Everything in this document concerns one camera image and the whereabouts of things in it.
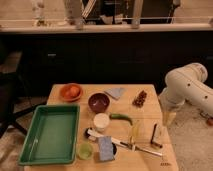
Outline dark maroon bowl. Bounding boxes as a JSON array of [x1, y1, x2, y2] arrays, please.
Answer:
[[88, 93, 110, 113]]

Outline yellow banana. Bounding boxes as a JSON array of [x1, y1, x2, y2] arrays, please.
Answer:
[[129, 120, 141, 145]]

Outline light green cup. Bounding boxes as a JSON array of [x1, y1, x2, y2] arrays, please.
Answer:
[[77, 142, 93, 160]]

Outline white cup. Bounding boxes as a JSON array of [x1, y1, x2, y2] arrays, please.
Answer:
[[93, 113, 110, 132]]

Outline dark brown stand tool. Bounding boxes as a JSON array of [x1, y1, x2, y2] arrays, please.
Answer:
[[150, 124, 163, 148]]

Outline green plastic tray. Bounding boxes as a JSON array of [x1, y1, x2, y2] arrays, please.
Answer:
[[19, 105, 80, 166]]

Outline blue sponge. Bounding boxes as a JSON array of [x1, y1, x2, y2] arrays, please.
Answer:
[[98, 136, 114, 162]]

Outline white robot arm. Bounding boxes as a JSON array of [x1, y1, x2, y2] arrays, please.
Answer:
[[159, 63, 213, 126]]

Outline black office chair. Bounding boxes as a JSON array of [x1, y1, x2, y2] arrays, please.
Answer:
[[0, 51, 38, 138]]

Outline dark red grape bunch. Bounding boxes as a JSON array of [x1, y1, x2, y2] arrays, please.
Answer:
[[132, 90, 147, 108]]

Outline grey blue cloth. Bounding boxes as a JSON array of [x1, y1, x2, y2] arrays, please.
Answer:
[[105, 87, 125, 100]]

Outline orange fruit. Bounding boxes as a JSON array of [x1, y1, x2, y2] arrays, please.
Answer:
[[68, 86, 80, 97]]

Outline orange plate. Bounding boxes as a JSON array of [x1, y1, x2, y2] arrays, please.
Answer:
[[59, 83, 83, 102]]

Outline green chili pepper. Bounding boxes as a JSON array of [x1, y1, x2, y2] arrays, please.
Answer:
[[109, 114, 133, 125]]

